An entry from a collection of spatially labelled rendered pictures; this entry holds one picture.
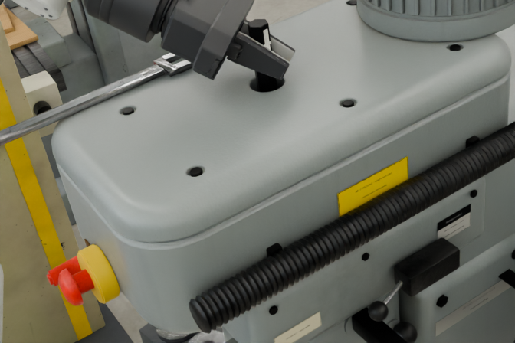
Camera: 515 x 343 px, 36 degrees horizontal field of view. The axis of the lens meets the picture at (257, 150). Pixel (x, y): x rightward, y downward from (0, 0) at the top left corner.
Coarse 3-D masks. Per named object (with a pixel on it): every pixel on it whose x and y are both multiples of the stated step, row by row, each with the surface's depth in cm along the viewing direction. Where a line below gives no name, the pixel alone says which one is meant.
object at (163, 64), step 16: (160, 64) 89; (176, 64) 88; (192, 64) 88; (128, 80) 86; (144, 80) 87; (80, 96) 85; (96, 96) 84; (112, 96) 85; (48, 112) 83; (64, 112) 83; (16, 128) 81; (32, 128) 81; (0, 144) 80
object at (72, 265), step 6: (72, 258) 92; (66, 264) 91; (72, 264) 92; (78, 264) 92; (54, 270) 91; (60, 270) 91; (72, 270) 91; (78, 270) 92; (48, 276) 91; (54, 276) 91; (54, 282) 91
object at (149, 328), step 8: (144, 328) 163; (152, 328) 163; (216, 328) 161; (144, 336) 162; (152, 336) 161; (160, 336) 160; (168, 336) 159; (176, 336) 159; (184, 336) 158; (192, 336) 160; (200, 336) 158; (208, 336) 158; (216, 336) 157
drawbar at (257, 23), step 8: (248, 24) 80; (256, 24) 79; (264, 24) 79; (256, 32) 79; (256, 40) 80; (256, 72) 82; (256, 80) 84; (264, 80) 82; (272, 80) 83; (264, 88) 83; (272, 88) 83
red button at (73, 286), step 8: (64, 272) 80; (80, 272) 81; (64, 280) 79; (72, 280) 79; (80, 280) 80; (88, 280) 80; (64, 288) 79; (72, 288) 79; (80, 288) 80; (88, 288) 81; (64, 296) 81; (72, 296) 79; (80, 296) 79; (72, 304) 80; (80, 304) 80
